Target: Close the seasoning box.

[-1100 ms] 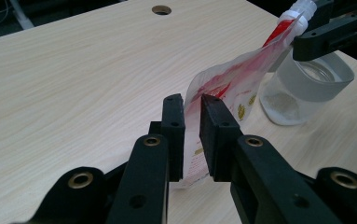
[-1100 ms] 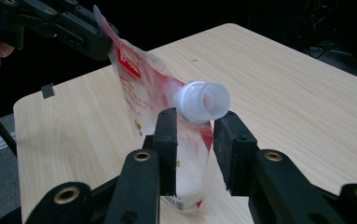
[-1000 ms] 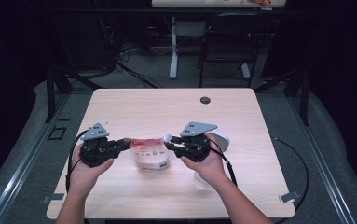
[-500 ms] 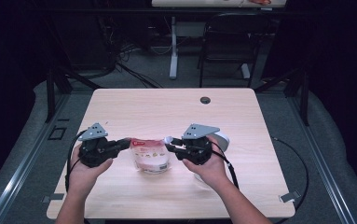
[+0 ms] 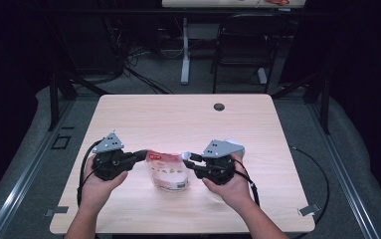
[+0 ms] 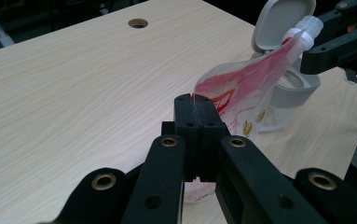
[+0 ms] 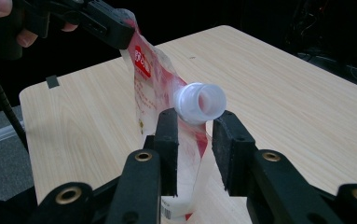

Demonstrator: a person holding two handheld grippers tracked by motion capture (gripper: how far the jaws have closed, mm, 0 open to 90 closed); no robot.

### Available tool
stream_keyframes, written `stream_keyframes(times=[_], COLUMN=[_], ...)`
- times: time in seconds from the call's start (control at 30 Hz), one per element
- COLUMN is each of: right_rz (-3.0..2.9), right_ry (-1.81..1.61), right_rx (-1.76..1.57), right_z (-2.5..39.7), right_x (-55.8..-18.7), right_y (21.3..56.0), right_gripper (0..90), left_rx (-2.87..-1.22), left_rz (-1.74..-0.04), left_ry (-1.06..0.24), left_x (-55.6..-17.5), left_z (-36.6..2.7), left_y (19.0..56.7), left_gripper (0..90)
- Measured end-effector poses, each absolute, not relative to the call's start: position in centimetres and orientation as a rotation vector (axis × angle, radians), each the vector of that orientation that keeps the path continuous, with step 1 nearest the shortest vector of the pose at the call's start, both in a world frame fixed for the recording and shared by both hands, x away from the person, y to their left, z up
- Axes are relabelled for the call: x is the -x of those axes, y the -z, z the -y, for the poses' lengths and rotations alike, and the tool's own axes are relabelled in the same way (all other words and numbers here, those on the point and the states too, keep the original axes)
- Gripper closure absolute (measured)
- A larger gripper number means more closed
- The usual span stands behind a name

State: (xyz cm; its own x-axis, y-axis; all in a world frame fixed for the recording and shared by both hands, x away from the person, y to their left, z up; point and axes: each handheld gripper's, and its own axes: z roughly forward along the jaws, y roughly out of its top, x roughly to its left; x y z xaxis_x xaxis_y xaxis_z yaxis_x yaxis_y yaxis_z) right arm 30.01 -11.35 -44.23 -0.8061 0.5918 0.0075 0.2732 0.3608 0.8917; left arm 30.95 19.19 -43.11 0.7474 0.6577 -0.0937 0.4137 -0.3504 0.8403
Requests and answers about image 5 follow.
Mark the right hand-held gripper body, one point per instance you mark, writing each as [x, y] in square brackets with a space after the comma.
[216, 166]

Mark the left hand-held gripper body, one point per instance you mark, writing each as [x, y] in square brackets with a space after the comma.
[110, 164]

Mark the white and red refill pouch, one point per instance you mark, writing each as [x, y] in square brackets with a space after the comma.
[169, 172]

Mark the person's right hand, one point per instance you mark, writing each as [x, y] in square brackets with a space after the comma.
[232, 191]

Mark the person's left hand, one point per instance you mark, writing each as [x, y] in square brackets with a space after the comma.
[96, 192]

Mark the black metal stand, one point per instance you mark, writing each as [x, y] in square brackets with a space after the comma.
[53, 99]
[325, 106]

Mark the white desk foot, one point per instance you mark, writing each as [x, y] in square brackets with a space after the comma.
[262, 75]

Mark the white desk leg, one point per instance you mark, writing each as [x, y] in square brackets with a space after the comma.
[185, 49]

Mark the black folding chair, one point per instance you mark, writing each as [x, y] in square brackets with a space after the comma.
[247, 40]

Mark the light wooden background desk top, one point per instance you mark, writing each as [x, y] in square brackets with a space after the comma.
[211, 3]

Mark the orange thing on background desk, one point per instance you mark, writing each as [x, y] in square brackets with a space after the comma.
[277, 2]

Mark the grey metal corner bracket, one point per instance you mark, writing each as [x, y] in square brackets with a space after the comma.
[309, 209]
[57, 210]

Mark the aluminium floor rail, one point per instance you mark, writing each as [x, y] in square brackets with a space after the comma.
[347, 189]
[19, 186]

